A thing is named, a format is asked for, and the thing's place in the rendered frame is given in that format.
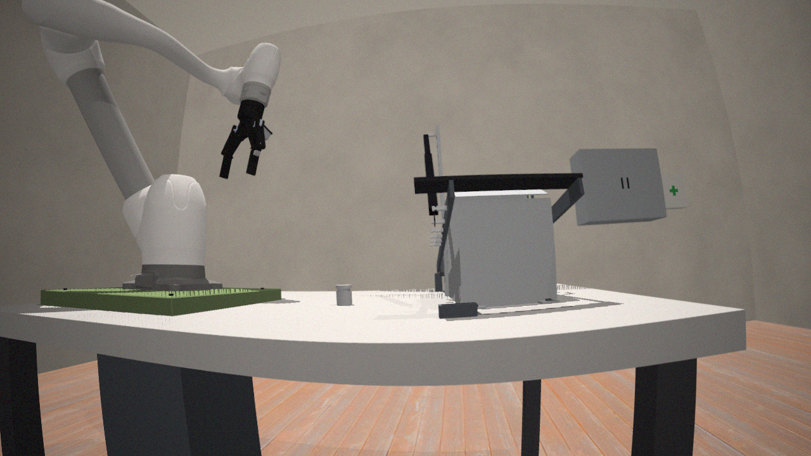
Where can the grey cylinder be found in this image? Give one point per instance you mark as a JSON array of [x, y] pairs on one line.
[[343, 295]]

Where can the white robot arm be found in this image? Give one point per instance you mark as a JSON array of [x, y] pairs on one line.
[[173, 229]]

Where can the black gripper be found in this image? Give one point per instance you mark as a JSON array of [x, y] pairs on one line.
[[252, 126]]

